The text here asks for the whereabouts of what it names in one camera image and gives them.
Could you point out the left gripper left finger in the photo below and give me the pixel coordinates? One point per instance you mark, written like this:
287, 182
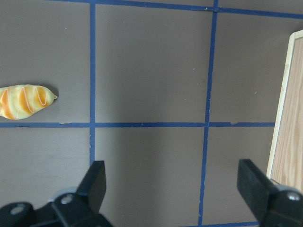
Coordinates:
92, 188

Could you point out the toy bread loaf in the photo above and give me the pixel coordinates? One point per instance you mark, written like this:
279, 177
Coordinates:
22, 101

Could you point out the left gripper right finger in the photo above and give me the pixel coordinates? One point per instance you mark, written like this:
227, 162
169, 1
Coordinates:
255, 188

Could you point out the wooden drawer cabinet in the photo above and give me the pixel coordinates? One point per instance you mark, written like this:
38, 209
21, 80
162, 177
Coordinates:
285, 164

